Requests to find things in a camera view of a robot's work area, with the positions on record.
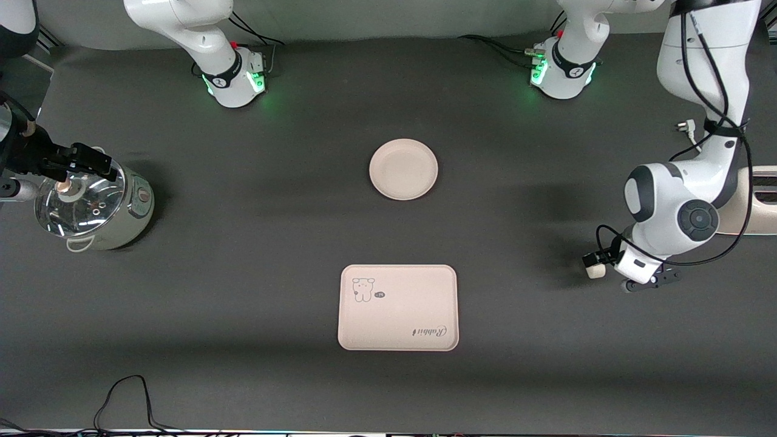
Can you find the aluminium frame rail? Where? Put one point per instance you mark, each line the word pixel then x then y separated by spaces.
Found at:
pixel 51 39

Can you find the glass pot lid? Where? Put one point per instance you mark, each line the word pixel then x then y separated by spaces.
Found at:
pixel 79 209

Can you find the pale green electric pot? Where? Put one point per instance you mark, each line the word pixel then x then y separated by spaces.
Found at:
pixel 130 224

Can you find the cream toaster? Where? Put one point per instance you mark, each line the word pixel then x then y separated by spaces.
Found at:
pixel 759 212

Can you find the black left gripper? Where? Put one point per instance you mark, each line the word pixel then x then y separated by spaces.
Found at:
pixel 614 249

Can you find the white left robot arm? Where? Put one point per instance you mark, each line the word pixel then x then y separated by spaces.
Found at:
pixel 698 60

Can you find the small white bun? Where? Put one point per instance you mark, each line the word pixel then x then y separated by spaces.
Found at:
pixel 597 271

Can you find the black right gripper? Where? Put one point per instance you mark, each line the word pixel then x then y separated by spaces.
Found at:
pixel 37 155

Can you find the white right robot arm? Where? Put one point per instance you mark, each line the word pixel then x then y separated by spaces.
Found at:
pixel 182 18

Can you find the round cream plate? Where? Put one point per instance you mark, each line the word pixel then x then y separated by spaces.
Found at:
pixel 403 170

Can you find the cream rabbit print tray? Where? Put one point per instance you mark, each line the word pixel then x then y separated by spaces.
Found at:
pixel 397 315

